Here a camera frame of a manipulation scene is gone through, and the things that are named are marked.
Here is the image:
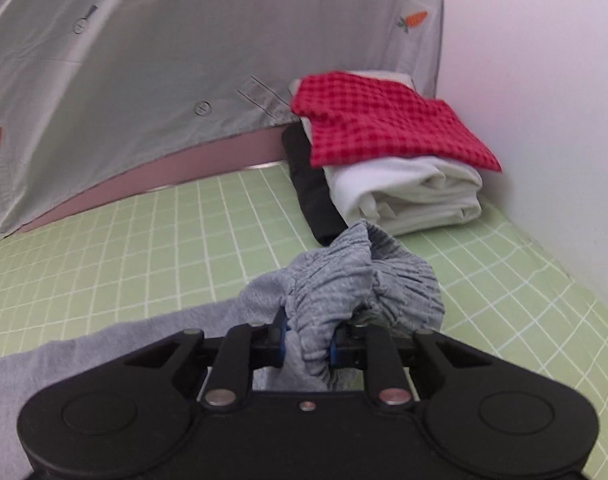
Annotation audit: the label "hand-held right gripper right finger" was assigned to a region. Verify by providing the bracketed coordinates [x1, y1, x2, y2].
[329, 321, 490, 407]

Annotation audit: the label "grey sweatpants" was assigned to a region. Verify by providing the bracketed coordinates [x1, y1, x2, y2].
[0, 219, 445, 480]

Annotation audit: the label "red checked folded cloth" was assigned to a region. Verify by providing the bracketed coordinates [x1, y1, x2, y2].
[290, 72, 502, 172]

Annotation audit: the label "green grid mat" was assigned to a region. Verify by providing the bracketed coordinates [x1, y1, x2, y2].
[0, 160, 608, 480]

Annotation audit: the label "black folded garment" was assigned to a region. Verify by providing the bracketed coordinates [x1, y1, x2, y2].
[282, 124, 353, 247]

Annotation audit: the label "grey printed sheet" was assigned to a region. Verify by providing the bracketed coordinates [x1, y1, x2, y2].
[0, 0, 445, 247]

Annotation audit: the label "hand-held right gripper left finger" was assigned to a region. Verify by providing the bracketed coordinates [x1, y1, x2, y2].
[124, 305, 291, 409]

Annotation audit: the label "white folded garment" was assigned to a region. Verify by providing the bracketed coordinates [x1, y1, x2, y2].
[290, 70, 484, 237]

